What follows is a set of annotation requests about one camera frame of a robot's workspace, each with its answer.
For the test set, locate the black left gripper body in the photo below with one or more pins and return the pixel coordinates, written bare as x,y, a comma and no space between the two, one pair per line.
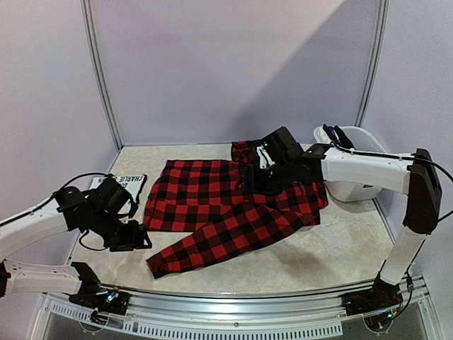
122,239

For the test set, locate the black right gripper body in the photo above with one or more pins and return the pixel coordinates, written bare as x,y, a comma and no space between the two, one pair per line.
255,178

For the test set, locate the red black plaid flannel shirt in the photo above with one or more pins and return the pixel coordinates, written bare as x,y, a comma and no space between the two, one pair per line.
202,198

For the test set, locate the white and green t-shirt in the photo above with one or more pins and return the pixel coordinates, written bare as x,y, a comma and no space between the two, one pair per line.
133,184

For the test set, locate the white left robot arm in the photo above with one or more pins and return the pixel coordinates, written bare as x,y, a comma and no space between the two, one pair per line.
69,209

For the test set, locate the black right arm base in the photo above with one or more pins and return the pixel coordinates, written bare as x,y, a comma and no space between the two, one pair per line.
381,296

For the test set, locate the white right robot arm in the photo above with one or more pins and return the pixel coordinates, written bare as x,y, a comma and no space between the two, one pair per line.
267,168

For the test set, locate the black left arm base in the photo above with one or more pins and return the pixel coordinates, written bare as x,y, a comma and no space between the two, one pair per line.
92,295

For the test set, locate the dark patterned clothes pile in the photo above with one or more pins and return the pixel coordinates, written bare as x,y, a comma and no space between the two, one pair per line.
338,136

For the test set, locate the white plastic laundry basket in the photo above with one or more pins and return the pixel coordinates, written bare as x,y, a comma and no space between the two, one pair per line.
348,186

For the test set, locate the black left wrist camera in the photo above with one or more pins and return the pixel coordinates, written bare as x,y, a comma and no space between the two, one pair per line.
115,199

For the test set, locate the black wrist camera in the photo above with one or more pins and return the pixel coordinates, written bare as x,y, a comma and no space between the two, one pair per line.
281,143
115,199

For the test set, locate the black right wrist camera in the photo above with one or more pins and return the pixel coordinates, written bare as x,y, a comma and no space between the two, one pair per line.
281,143

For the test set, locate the aluminium front rail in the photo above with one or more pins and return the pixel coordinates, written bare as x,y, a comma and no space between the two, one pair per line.
317,314

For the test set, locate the right aluminium frame post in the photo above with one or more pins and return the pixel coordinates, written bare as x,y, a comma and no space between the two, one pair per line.
375,52

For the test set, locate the aluminium frame post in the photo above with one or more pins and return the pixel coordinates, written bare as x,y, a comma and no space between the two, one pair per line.
95,55
375,52

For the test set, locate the left aluminium frame post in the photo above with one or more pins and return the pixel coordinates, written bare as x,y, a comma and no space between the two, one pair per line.
95,55

